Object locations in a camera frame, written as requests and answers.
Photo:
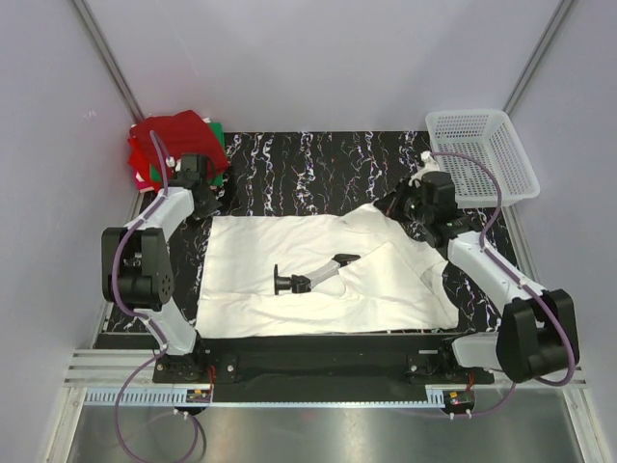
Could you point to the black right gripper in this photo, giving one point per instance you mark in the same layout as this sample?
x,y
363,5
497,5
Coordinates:
x,y
390,204

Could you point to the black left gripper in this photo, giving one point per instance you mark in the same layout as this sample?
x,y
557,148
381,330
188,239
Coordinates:
x,y
211,206

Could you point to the white printed t-shirt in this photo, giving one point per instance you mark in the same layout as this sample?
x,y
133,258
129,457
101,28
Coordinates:
x,y
322,274

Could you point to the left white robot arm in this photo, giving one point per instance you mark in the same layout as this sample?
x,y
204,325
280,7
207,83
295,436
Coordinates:
x,y
137,274

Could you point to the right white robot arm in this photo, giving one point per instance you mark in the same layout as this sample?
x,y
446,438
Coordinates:
x,y
537,335

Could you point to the green folded t-shirt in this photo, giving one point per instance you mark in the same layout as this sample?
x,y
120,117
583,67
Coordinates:
x,y
215,175

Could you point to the pink folded t-shirt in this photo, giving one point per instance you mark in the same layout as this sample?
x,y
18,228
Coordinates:
x,y
141,184

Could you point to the dark red folded t-shirt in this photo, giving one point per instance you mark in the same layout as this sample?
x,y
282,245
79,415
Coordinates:
x,y
184,132

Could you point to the bright red folded t-shirt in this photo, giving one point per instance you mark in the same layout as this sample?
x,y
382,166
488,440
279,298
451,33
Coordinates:
x,y
138,161

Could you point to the white plastic basket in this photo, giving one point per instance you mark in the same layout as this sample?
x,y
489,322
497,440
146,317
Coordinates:
x,y
484,155

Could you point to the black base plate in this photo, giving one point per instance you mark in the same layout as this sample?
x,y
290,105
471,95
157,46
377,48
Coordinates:
x,y
372,362

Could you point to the grey slotted cable duct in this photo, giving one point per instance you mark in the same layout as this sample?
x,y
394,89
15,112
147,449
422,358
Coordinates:
x,y
227,397

